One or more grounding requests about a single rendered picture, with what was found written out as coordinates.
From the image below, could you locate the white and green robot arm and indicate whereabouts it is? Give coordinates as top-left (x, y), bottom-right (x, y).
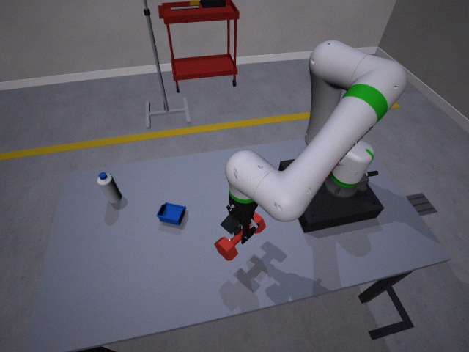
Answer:
top-left (225, 40), bottom-right (407, 222)

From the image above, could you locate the blue plastic bin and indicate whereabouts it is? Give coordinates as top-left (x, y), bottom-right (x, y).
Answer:
top-left (157, 202), bottom-right (186, 225)

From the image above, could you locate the red dumbbell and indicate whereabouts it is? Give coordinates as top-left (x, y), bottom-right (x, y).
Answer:
top-left (214, 212), bottom-right (266, 261)

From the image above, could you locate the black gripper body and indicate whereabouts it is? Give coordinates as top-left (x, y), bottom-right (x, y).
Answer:
top-left (232, 209), bottom-right (255, 224)

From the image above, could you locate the white bottle with blue cap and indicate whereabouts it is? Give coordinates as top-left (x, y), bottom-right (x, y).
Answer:
top-left (97, 172), bottom-right (122, 203)

